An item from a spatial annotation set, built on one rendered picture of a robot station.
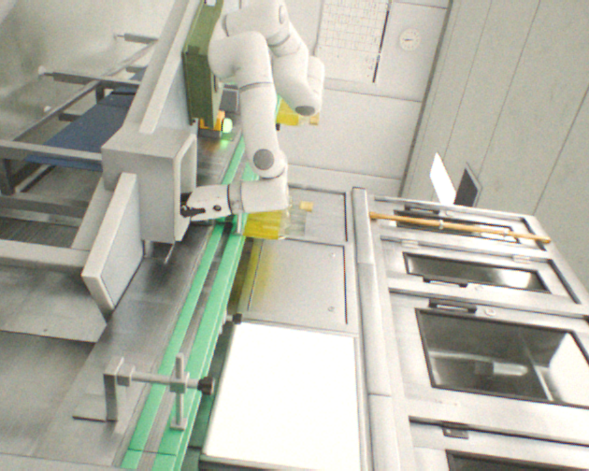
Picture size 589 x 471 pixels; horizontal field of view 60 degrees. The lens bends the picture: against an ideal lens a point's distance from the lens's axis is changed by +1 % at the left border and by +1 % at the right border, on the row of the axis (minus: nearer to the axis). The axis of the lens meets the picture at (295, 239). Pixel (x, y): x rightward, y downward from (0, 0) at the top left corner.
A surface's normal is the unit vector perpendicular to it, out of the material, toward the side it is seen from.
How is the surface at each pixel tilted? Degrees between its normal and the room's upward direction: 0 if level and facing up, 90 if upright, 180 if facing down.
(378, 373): 90
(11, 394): 90
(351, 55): 90
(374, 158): 90
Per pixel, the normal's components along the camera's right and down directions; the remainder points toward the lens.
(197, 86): -0.11, 0.82
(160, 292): 0.12, -0.84
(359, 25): -0.06, 0.52
